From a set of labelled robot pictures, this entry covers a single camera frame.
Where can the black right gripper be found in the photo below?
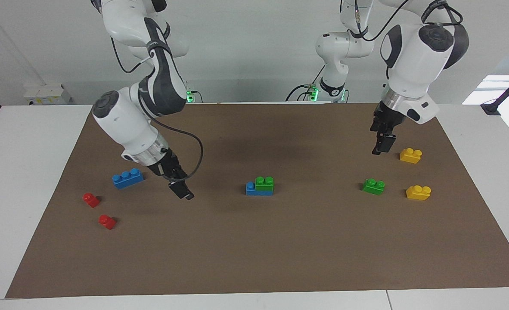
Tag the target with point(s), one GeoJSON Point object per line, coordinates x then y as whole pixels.
{"type": "Point", "coordinates": [166, 165]}

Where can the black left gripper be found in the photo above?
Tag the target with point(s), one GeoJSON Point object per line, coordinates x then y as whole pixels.
{"type": "Point", "coordinates": [386, 120]}

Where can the blue three-stud brick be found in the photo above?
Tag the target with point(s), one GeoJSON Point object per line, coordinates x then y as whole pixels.
{"type": "Point", "coordinates": [251, 190]}
{"type": "Point", "coordinates": [127, 179]}

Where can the green two-stud brick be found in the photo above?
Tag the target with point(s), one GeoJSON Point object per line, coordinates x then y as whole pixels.
{"type": "Point", "coordinates": [265, 184]}
{"type": "Point", "coordinates": [373, 187]}

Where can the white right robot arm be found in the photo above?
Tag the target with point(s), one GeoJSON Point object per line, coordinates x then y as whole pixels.
{"type": "Point", "coordinates": [129, 120]}

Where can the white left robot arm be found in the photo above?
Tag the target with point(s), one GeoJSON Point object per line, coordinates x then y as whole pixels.
{"type": "Point", "coordinates": [414, 60]}

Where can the yellow two-stud brick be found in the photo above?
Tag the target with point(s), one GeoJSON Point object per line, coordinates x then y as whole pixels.
{"type": "Point", "coordinates": [418, 193]}
{"type": "Point", "coordinates": [410, 156]}

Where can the red single-stud brick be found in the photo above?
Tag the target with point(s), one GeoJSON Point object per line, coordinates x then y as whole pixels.
{"type": "Point", "coordinates": [107, 222]}
{"type": "Point", "coordinates": [91, 200]}

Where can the brown table mat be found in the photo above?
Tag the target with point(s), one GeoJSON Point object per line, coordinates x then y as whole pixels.
{"type": "Point", "coordinates": [280, 241]}

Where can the white power socket box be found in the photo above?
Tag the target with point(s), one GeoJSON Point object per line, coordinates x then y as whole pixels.
{"type": "Point", "coordinates": [48, 94]}

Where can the black camera stand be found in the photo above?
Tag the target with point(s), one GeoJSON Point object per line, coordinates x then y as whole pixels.
{"type": "Point", "coordinates": [506, 92]}

